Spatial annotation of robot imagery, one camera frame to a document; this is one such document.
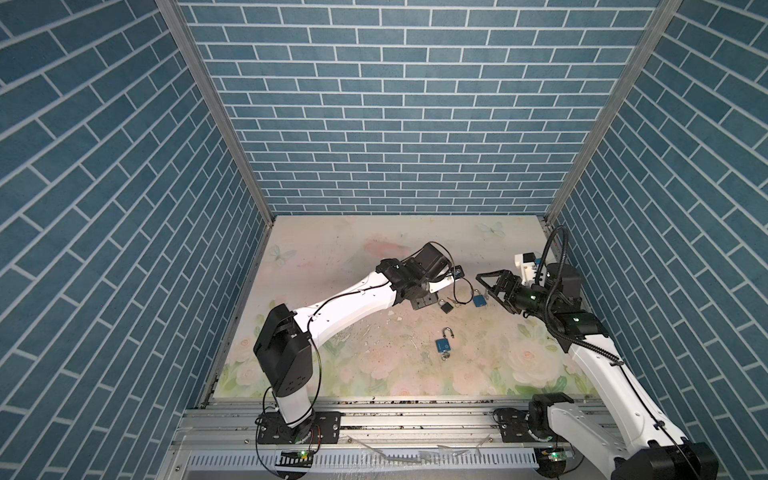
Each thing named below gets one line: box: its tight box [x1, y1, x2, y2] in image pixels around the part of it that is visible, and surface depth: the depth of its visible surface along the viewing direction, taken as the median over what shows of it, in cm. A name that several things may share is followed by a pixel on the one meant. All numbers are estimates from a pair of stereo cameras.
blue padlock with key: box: [435, 327, 455, 361], surface depth 88 cm
